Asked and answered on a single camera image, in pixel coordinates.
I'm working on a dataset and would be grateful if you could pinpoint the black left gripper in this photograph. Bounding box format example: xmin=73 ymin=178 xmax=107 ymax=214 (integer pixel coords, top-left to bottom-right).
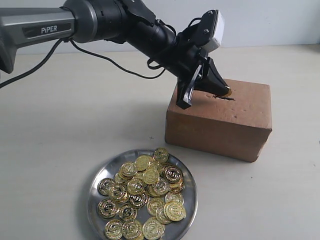
xmin=159 ymin=32 xmax=231 ymax=110

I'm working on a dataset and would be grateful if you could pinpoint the round steel plate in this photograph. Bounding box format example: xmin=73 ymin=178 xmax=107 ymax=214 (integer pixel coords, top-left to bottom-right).
xmin=86 ymin=149 xmax=198 ymax=240

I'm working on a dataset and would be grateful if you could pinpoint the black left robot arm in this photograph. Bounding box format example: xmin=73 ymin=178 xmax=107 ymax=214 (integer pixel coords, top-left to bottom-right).
xmin=0 ymin=0 xmax=232 ymax=109

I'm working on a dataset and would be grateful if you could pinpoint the brown cardboard slotted box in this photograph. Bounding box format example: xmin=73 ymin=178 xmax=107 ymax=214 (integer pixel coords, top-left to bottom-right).
xmin=164 ymin=79 xmax=273 ymax=163

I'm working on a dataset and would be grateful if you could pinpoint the gold coin top edge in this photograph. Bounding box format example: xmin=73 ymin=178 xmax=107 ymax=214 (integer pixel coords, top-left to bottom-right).
xmin=153 ymin=147 xmax=169 ymax=164

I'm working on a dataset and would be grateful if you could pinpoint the gold coin edge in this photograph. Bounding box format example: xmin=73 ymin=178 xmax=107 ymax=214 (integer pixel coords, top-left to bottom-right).
xmin=121 ymin=219 xmax=142 ymax=240
xmin=153 ymin=147 xmax=169 ymax=164

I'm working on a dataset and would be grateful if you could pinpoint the gold coin right stack top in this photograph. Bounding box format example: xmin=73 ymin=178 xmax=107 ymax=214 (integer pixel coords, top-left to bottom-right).
xmin=162 ymin=164 xmax=183 ymax=184

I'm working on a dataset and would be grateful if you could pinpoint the dark gold coin centre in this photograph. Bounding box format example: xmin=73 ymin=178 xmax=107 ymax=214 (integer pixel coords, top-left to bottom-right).
xmin=142 ymin=168 xmax=160 ymax=185

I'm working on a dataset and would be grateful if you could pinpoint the gold coin bottom edge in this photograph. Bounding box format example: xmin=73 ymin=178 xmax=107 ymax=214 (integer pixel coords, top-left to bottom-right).
xmin=121 ymin=219 xmax=142 ymax=240

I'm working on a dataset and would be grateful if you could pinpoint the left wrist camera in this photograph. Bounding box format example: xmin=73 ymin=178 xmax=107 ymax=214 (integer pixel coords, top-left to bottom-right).
xmin=193 ymin=9 xmax=225 ymax=53

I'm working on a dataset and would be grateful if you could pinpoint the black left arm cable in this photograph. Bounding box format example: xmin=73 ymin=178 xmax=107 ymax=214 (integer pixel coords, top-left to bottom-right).
xmin=0 ymin=37 xmax=166 ymax=90

